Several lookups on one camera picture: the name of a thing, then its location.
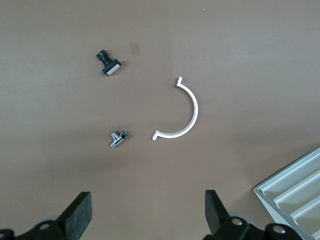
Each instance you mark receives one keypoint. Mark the white semicircular plastic bracket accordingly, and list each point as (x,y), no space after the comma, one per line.
(195,107)

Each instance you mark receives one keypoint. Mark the black switch with white face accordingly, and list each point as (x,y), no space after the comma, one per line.
(110,65)

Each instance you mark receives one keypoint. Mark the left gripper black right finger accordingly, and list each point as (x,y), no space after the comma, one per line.
(217,220)

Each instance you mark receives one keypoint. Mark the white plastic drawer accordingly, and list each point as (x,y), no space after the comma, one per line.
(307,193)
(317,235)
(287,183)
(315,216)

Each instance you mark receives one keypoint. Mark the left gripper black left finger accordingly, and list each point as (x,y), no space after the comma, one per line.
(75,215)

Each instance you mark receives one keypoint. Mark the chrome metal tee fitting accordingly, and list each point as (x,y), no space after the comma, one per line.
(119,138)

